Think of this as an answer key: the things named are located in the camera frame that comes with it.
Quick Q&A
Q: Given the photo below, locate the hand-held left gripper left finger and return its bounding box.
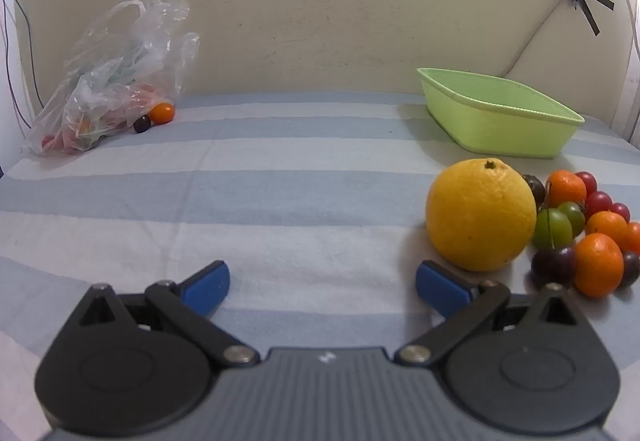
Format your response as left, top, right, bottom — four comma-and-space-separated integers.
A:
75, 260, 261, 368

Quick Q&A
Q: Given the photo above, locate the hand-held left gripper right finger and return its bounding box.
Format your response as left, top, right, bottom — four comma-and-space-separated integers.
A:
395, 260, 585, 367

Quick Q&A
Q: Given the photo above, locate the large yellow citrus fruit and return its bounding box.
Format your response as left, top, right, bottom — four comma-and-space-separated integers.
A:
425, 158, 538, 272

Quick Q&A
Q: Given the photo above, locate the green cherry tomato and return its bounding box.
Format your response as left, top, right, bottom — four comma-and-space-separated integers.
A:
557, 201, 586, 237
531, 206, 573, 250

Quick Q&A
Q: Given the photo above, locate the light green plastic basin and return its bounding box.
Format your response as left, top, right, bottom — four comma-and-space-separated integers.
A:
416, 67, 586, 159

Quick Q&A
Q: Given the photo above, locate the small orange tomato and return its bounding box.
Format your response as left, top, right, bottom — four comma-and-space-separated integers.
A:
150, 102, 176, 124

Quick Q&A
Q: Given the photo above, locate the blue striped bedsheet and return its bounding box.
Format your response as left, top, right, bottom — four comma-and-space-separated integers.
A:
0, 91, 640, 441

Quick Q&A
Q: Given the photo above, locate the clear plastic bag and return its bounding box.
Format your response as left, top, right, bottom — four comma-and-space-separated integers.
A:
21, 0, 201, 157

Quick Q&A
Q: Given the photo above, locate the thin dark wire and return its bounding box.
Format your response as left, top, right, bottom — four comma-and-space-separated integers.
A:
0, 0, 46, 109

